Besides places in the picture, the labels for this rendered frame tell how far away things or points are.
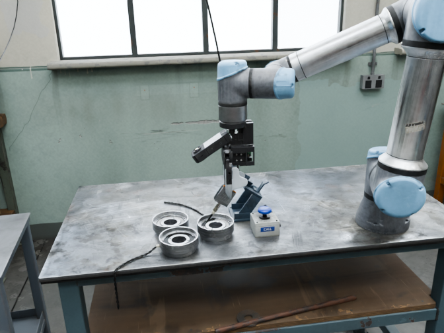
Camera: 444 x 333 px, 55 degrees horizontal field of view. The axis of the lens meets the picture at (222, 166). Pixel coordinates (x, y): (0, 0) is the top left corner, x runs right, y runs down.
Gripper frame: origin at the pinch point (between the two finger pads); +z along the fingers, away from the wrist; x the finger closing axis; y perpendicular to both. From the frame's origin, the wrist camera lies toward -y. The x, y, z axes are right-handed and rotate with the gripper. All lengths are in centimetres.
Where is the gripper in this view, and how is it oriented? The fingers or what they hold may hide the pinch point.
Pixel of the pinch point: (226, 191)
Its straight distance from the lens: 118.8
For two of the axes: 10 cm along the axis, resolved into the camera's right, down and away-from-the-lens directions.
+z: 0.3, 9.4, 3.4
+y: 9.9, -0.6, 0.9
